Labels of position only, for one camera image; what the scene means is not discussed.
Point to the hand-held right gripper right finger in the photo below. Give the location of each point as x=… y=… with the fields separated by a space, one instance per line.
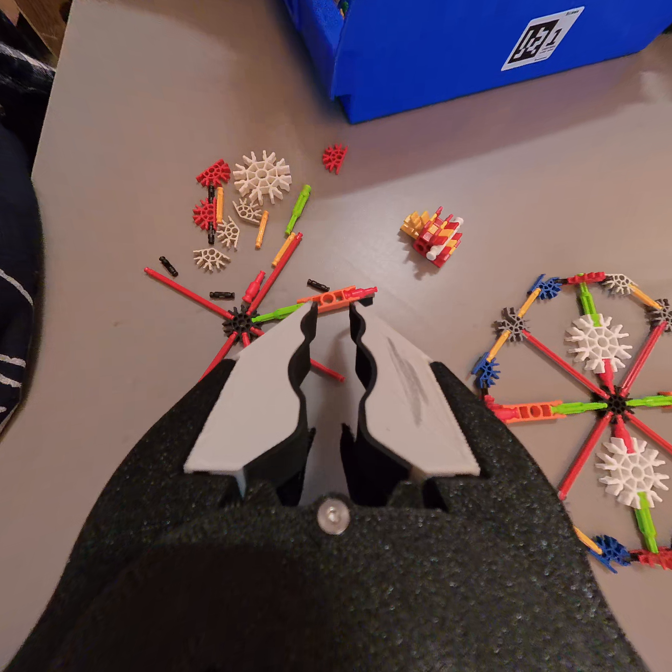
x=420 y=414

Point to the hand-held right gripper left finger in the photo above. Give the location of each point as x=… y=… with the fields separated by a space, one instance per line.
x=246 y=414

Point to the red spoked toy assembly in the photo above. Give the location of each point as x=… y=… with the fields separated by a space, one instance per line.
x=240 y=323

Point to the short black toy rod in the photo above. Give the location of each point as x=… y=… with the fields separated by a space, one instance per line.
x=168 y=266
x=318 y=285
x=222 y=295

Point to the short red toy rod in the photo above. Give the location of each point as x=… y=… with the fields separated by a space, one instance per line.
x=254 y=286

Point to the beige fan toy connector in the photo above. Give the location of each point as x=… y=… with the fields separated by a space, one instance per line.
x=229 y=233
x=248 y=211
x=211 y=259

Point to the yellow toy rod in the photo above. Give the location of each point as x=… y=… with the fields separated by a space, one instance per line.
x=262 y=230
x=220 y=206
x=283 y=250

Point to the red fan toy connector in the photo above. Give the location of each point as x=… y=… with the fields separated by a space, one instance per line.
x=214 y=173

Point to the blue plastic bin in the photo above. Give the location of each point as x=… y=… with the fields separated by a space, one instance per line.
x=420 y=63

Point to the red yellow connector stack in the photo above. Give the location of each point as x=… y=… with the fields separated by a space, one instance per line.
x=435 y=239

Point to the long black toy rod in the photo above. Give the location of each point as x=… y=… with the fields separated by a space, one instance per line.
x=211 y=239

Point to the colourful toy wheel model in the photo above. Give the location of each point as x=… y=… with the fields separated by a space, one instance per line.
x=598 y=341

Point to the red round toy connector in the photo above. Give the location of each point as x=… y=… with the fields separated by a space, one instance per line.
x=203 y=214

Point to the green toy rod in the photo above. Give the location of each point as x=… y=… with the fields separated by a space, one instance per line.
x=297 y=211

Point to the large white snowflake connector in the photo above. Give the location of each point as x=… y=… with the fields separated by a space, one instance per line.
x=262 y=177

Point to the red half-round toy connector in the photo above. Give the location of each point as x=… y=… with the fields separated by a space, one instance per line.
x=335 y=158

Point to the person's dark striped clothing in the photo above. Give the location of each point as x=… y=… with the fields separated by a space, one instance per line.
x=15 y=236

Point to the white printed marker sticker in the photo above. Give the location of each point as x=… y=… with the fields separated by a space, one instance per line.
x=572 y=21

